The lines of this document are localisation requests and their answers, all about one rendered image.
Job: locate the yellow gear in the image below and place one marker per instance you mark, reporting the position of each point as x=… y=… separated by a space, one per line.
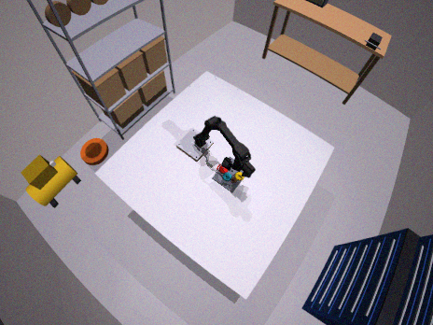
x=237 y=176

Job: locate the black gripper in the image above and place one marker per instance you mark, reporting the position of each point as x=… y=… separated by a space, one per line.
x=227 y=163

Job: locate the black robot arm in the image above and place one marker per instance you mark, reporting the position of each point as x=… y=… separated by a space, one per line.
x=239 y=150

